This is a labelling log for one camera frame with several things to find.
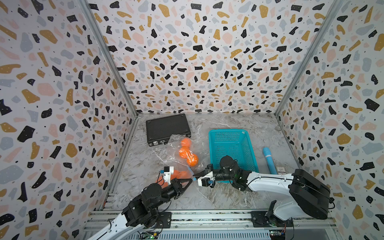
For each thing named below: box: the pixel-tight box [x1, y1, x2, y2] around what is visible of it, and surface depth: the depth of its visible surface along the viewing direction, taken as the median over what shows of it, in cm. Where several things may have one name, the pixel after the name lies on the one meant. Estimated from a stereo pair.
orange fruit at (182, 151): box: [179, 146, 190, 159], surface depth 90 cm
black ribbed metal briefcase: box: [146, 113, 192, 147], surface depth 106 cm
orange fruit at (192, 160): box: [187, 153, 199, 167], surface depth 90 cm
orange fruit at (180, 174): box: [170, 169, 192, 181], surface depth 81 cm
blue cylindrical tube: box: [262, 147, 278, 175], surface depth 96 cm
